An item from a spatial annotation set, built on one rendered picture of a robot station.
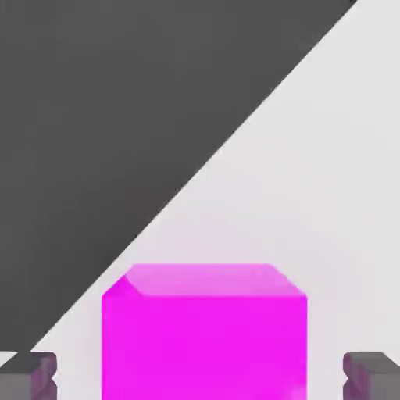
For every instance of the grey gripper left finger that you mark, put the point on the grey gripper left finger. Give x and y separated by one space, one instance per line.
28 379

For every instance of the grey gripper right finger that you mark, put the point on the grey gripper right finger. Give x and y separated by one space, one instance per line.
373 379

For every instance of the small magenta cube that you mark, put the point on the small magenta cube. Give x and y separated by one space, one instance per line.
204 337

